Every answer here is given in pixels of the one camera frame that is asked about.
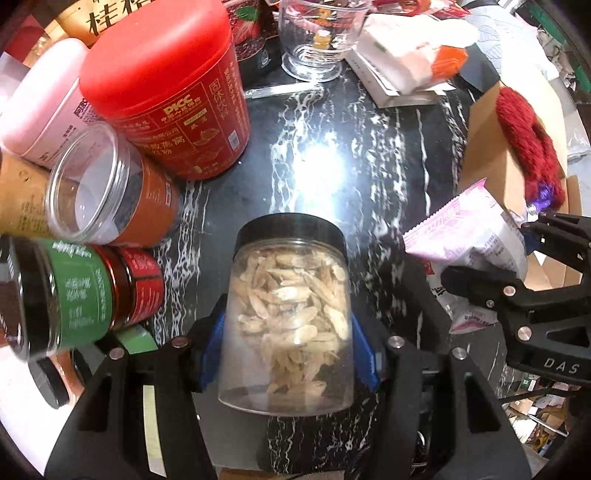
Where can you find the red canister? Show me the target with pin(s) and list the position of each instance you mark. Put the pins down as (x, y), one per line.
(161, 92)

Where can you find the brown cardboard box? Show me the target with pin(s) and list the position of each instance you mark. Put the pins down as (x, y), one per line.
(489, 157)

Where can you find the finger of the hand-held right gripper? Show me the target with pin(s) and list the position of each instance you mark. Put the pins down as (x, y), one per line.
(485, 286)
(563, 240)

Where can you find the brown spice jar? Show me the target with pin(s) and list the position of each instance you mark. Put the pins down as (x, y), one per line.
(7, 314)

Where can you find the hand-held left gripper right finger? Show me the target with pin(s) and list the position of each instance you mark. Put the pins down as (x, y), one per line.
(367, 360)

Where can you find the black round lid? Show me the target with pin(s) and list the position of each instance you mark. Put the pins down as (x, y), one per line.
(51, 383)

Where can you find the pink white snack packet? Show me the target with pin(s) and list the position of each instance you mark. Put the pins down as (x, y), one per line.
(466, 230)

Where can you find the red fluffy sock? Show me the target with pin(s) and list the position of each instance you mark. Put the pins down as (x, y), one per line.
(526, 143)

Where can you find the pink canister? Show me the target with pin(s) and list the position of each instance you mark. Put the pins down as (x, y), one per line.
(46, 106)

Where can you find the clear jar dried slices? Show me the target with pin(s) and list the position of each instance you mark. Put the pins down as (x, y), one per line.
(286, 300)

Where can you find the small red jar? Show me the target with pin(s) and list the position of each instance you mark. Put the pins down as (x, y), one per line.
(143, 281)

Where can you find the clear jar orange label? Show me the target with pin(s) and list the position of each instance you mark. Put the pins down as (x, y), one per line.
(152, 198)

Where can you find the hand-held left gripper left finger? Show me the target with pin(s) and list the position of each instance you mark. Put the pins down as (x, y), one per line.
(213, 346)

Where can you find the grey paper sheets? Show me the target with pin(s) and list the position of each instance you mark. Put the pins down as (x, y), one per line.
(392, 99)

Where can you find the white cloth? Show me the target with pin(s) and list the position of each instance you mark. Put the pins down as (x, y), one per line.
(508, 41)

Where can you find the green label jar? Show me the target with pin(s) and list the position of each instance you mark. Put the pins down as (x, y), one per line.
(78, 286)

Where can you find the green plastic piece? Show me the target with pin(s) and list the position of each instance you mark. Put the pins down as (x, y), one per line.
(138, 339)

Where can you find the glass measuring cup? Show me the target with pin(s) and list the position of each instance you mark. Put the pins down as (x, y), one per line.
(314, 55)

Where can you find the tan canister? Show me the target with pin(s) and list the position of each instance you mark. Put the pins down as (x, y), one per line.
(23, 198)

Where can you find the white orange bread packet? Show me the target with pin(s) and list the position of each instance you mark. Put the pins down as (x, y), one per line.
(406, 50)

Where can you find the black marble desktop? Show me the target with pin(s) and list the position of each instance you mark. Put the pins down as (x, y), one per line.
(406, 138)

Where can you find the dark strawberry print bag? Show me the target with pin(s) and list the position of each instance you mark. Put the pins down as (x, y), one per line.
(251, 46)

